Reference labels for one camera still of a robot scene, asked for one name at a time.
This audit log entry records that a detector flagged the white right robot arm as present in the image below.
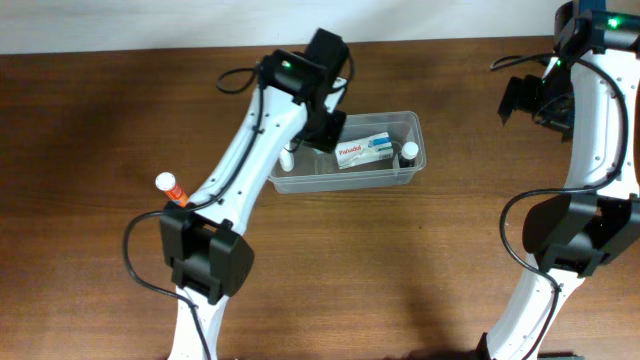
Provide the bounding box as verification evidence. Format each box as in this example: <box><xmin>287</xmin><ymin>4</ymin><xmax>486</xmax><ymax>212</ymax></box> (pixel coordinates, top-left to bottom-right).
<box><xmin>474</xmin><ymin>0</ymin><xmax>639</xmax><ymax>359</ymax></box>

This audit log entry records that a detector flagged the clear plastic container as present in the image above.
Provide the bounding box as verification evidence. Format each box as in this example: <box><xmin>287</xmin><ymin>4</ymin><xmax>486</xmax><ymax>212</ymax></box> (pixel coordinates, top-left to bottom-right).
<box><xmin>269</xmin><ymin>111</ymin><xmax>427</xmax><ymax>194</ymax></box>

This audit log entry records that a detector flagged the dark bottle white cap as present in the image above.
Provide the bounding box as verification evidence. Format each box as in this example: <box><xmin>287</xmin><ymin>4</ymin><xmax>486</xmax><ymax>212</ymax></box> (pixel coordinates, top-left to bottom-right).
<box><xmin>398</xmin><ymin>142</ymin><xmax>419</xmax><ymax>168</ymax></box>

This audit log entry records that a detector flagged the white translucent spray bottle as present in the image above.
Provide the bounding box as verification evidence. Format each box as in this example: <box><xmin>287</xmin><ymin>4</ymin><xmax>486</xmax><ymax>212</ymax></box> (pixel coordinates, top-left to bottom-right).
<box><xmin>279</xmin><ymin>143</ymin><xmax>295</xmax><ymax>172</ymax></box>

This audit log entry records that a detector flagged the white Panadol medicine box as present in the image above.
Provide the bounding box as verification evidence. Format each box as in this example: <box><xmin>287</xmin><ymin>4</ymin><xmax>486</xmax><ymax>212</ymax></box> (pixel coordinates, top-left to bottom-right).
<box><xmin>335</xmin><ymin>132</ymin><xmax>394</xmax><ymax>169</ymax></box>

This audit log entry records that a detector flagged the orange tube white cap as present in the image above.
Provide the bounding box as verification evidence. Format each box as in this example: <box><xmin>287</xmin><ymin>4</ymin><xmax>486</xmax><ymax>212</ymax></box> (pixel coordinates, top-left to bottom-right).
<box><xmin>155</xmin><ymin>172</ymin><xmax>189</xmax><ymax>207</ymax></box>

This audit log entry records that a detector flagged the black left camera cable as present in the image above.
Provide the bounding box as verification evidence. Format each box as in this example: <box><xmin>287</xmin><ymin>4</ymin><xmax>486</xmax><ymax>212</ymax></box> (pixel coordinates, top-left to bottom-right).
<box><xmin>122</xmin><ymin>52</ymin><xmax>357</xmax><ymax>360</ymax></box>

